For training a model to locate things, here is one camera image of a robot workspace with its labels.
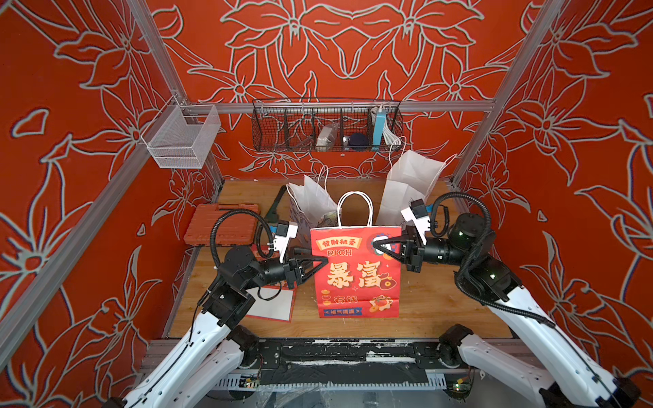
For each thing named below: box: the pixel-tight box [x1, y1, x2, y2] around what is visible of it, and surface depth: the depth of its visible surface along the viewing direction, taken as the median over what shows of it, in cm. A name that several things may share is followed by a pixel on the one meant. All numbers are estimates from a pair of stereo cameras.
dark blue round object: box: [348, 132, 370, 152], surface depth 97 cm
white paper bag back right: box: [375, 136, 458, 227], surface depth 92 cm
